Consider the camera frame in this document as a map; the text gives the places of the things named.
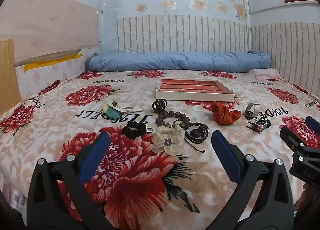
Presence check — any black colourful hair claw clip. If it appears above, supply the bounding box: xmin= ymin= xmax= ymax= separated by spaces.
xmin=246 ymin=117 xmax=272 ymax=134

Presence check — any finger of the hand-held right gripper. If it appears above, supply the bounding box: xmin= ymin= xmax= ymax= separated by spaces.
xmin=280 ymin=126 xmax=320 ymax=150
xmin=305 ymin=115 xmax=320 ymax=133

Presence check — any brown wooden bead bracelet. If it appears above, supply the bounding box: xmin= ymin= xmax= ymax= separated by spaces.
xmin=155 ymin=111 xmax=188 ymax=128

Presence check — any black braided cord bracelet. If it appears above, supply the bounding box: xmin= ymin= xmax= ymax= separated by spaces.
xmin=184 ymin=122 xmax=209 ymax=152

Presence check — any person's right hand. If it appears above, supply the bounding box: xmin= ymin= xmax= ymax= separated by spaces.
xmin=294 ymin=187 xmax=320 ymax=218

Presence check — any light wooden bed board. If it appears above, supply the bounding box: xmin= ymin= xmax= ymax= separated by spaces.
xmin=0 ymin=39 xmax=22 ymax=115

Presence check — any orange scrunchie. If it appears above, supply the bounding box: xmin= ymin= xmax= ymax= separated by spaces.
xmin=211 ymin=101 xmax=242 ymax=126

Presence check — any cream white scrunchie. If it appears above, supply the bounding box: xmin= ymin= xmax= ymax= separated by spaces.
xmin=151 ymin=124 xmax=187 ymax=155

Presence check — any white hair tie with tag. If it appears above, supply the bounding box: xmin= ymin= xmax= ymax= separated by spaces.
xmin=104 ymin=100 xmax=143 ymax=114

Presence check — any grey band wristwatch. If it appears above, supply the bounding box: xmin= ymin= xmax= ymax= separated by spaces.
xmin=244 ymin=103 xmax=260 ymax=120

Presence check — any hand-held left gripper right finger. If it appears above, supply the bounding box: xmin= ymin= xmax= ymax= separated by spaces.
xmin=207 ymin=130 xmax=295 ymax=230

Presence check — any yellow tape strip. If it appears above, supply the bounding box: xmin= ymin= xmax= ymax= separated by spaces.
xmin=24 ymin=55 xmax=83 ymax=72

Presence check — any rolled blue quilt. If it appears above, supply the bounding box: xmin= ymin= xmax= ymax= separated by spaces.
xmin=85 ymin=50 xmax=272 ymax=73

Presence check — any red floral blanket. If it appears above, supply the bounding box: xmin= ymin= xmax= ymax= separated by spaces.
xmin=0 ymin=69 xmax=320 ymax=223

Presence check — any black scrunchie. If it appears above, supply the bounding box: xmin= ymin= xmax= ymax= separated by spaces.
xmin=122 ymin=122 xmax=153 ymax=139

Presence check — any pale pink wooden panel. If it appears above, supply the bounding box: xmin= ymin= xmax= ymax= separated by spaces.
xmin=0 ymin=0 xmax=98 ymax=67

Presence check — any brick-pattern jewelry tray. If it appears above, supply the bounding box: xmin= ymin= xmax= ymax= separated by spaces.
xmin=155 ymin=78 xmax=235 ymax=102

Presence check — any clear plastic bag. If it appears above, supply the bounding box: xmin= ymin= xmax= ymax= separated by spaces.
xmin=97 ymin=0 xmax=118 ymax=54

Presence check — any pink floral bed sheet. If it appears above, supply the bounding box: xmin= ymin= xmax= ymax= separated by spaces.
xmin=15 ymin=48 xmax=100 ymax=102

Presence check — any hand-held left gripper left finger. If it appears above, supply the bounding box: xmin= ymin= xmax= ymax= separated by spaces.
xmin=26 ymin=131 xmax=113 ymax=230

